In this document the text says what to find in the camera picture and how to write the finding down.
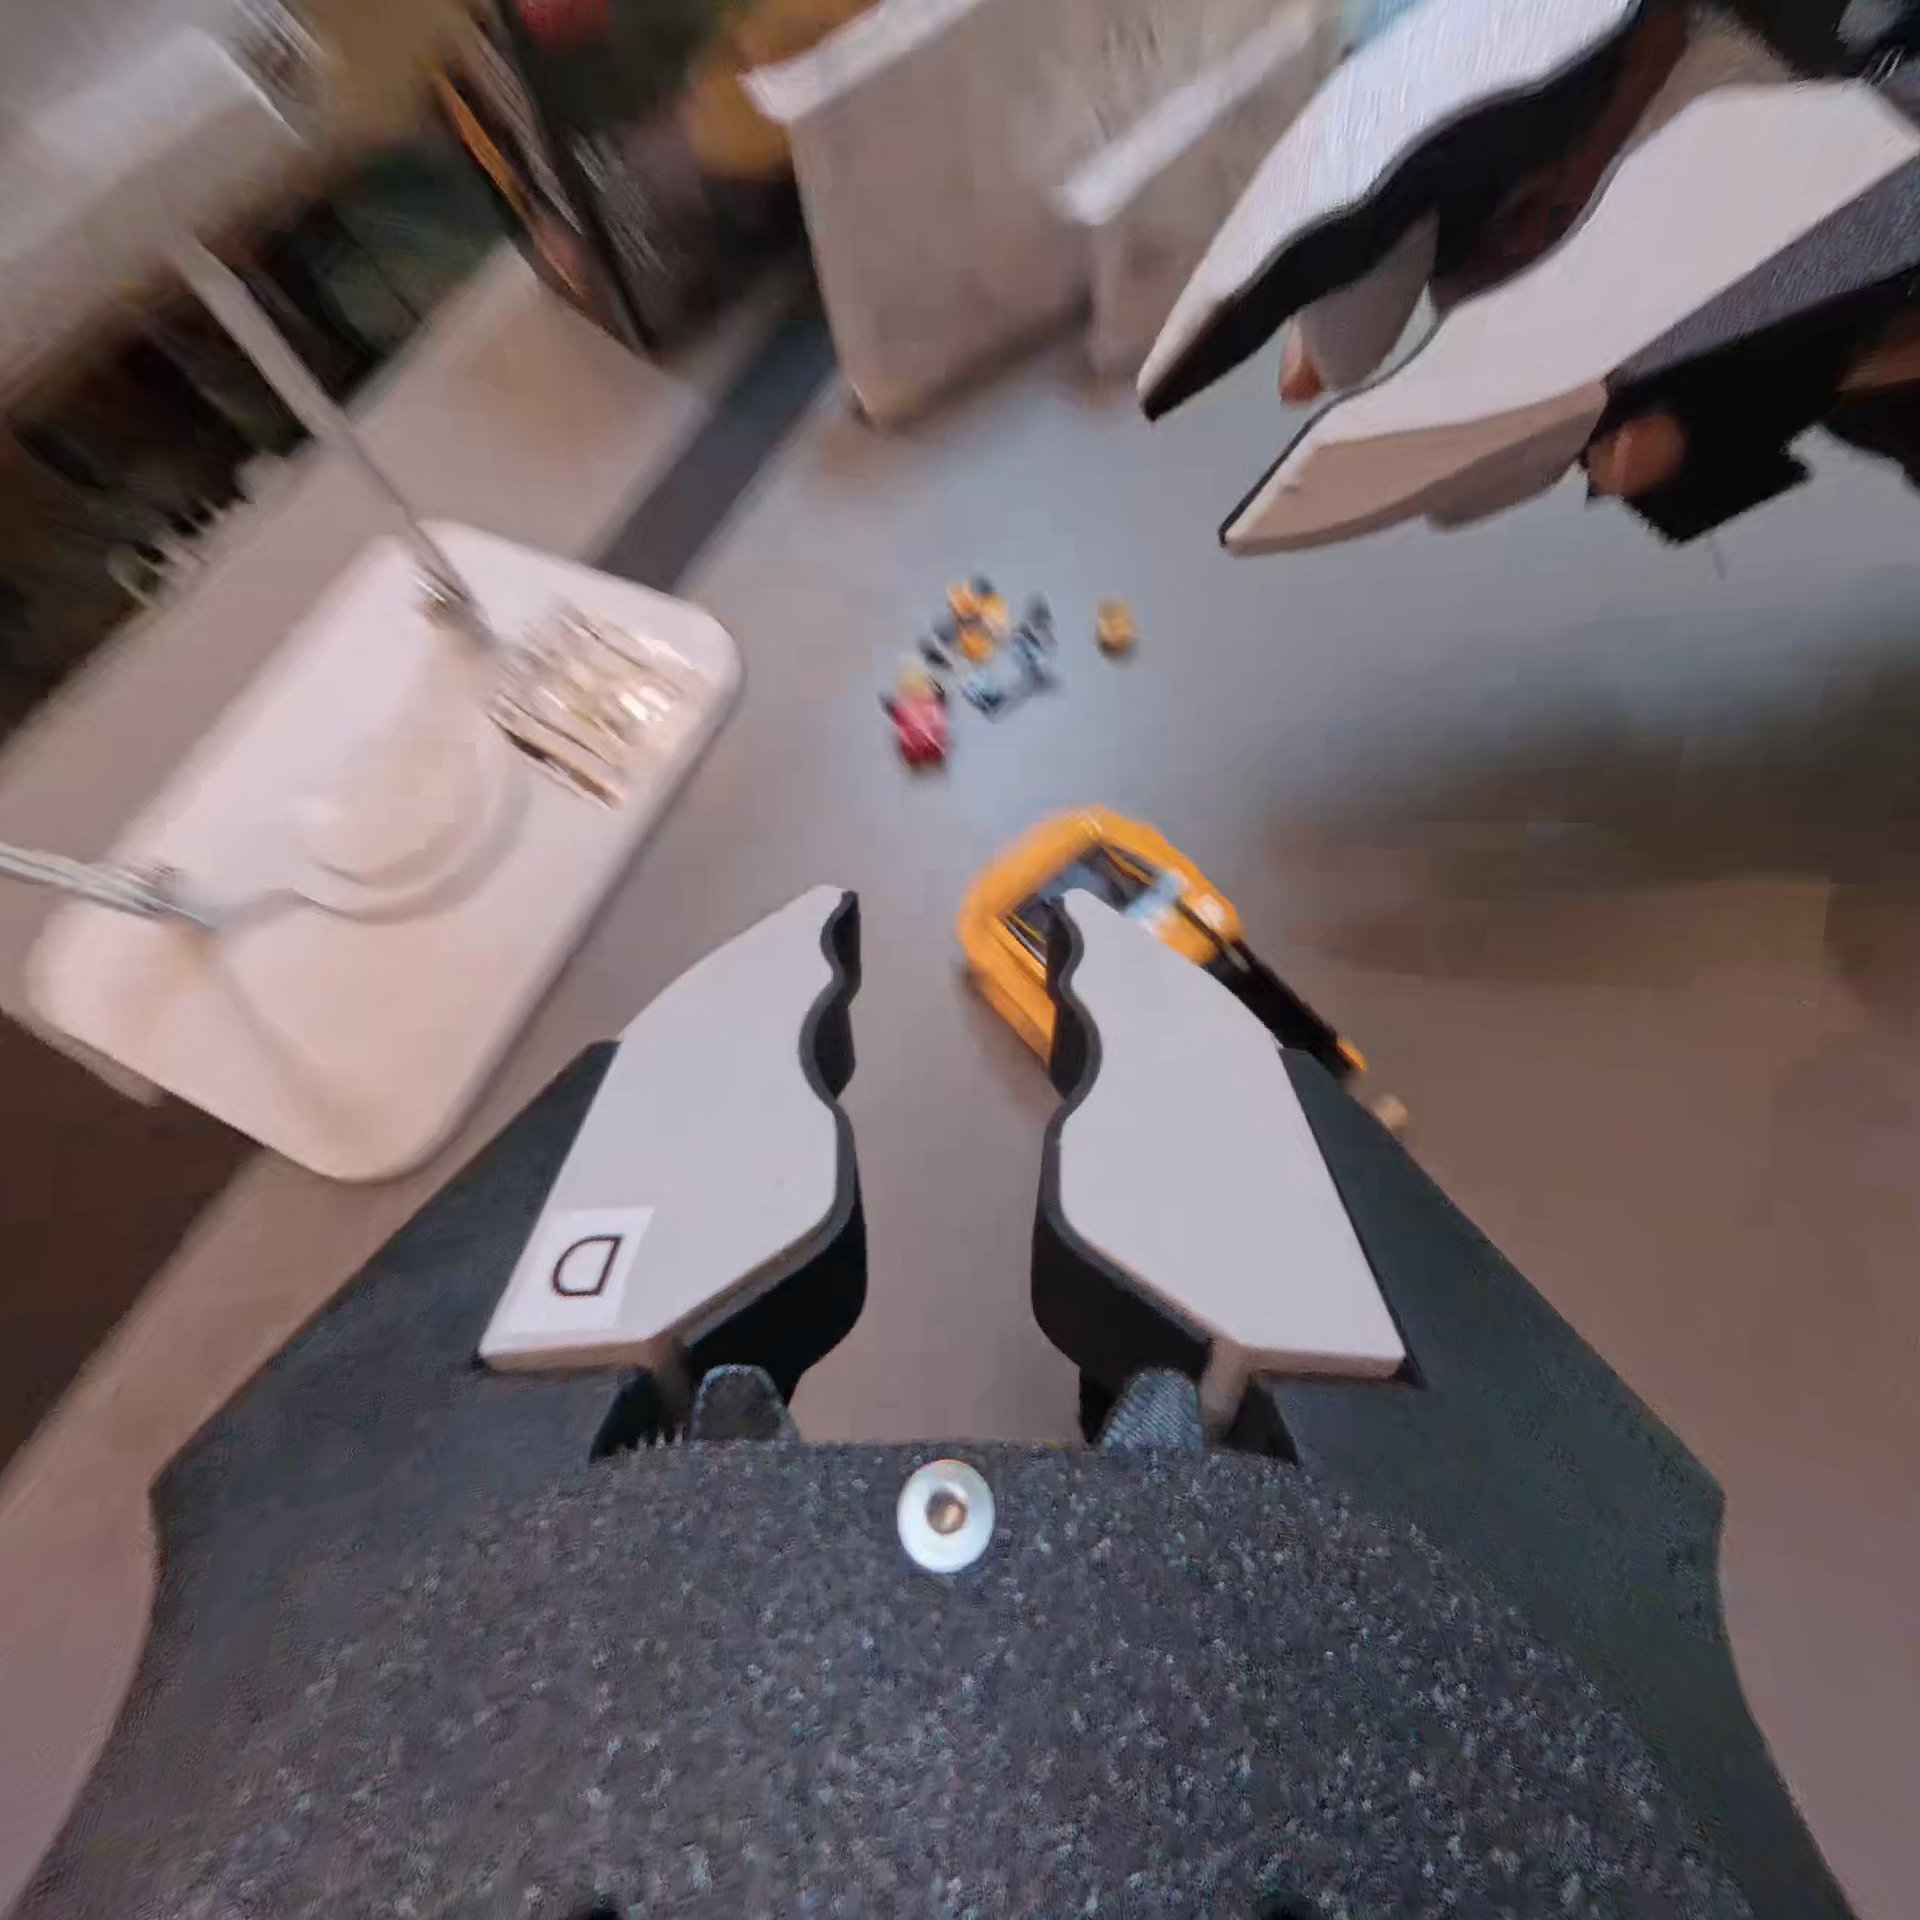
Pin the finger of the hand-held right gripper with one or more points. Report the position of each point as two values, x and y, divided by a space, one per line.
1530 359
1395 106

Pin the pile of small lego parts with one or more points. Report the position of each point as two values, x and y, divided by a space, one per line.
983 644

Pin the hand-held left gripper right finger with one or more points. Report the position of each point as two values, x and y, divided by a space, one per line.
1214 1185

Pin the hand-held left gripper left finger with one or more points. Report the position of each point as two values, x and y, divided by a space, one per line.
705 1154

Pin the yellow lego car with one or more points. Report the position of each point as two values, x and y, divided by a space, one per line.
1003 960

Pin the lego sticker sheet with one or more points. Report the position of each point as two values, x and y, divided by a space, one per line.
599 698

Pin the person's right hand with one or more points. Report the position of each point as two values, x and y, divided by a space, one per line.
1359 323

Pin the tan lego hair piece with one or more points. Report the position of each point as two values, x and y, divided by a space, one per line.
1114 626

